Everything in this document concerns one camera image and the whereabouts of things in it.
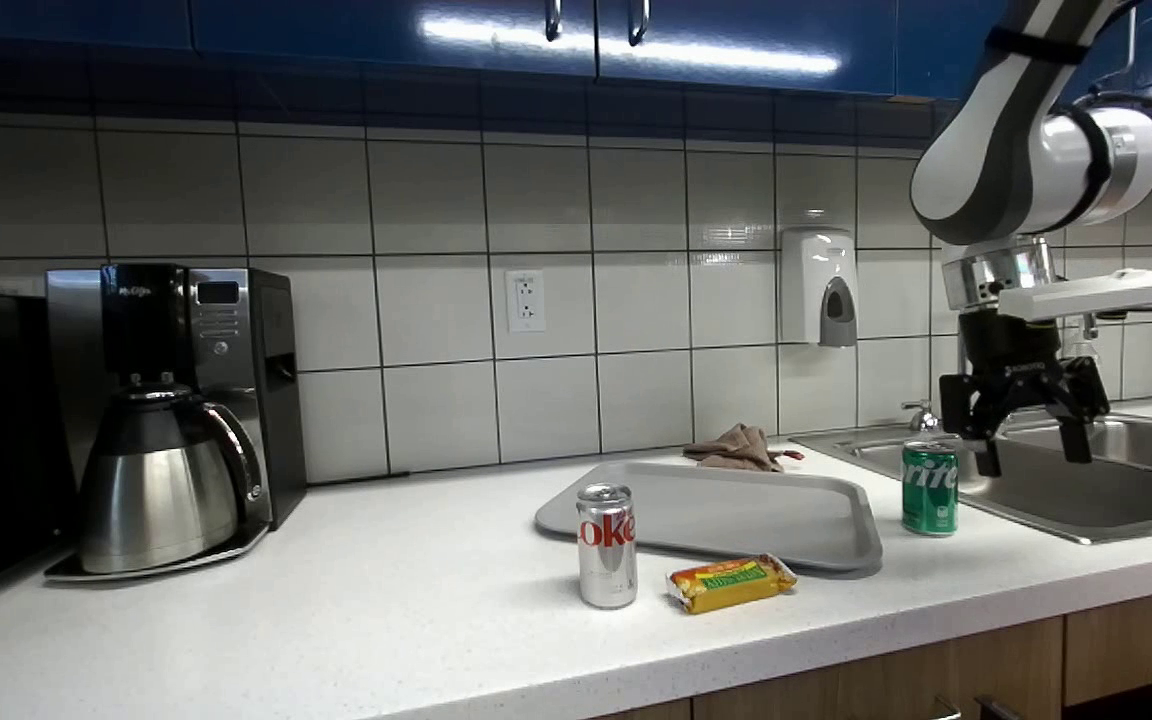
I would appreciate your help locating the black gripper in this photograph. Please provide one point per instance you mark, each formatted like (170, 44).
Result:
(1014, 355)

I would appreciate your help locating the green sprite can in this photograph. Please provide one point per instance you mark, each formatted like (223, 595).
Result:
(928, 489)

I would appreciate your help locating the silver diet coke can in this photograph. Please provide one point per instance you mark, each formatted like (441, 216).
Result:
(607, 550)

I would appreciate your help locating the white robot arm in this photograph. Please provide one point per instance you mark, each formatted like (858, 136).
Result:
(991, 144)

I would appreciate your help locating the grey plastic tray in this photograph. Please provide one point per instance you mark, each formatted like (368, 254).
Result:
(739, 515)

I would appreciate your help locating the stainless steel double sink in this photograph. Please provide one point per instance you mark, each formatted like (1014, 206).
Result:
(1137, 485)

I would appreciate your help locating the wooden base cabinets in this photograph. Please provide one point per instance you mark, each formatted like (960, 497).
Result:
(948, 667)

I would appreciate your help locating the brown crumpled cloth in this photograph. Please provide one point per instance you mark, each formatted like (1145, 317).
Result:
(739, 448)

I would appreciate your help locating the yellow snack packet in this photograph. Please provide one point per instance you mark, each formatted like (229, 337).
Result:
(734, 582)

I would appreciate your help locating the black coffee maker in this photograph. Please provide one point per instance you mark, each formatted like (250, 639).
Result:
(240, 344)

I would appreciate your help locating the steel coffee carafe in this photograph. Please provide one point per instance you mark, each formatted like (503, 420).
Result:
(156, 493)

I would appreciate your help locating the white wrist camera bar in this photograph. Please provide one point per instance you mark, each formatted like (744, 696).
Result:
(1097, 294)

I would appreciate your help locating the white wall soap dispenser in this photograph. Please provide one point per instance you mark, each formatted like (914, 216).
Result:
(819, 287)

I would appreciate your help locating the white wall outlet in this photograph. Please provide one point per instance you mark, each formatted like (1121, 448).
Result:
(527, 301)

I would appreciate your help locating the blue wall cabinets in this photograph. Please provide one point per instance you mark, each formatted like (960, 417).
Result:
(336, 26)

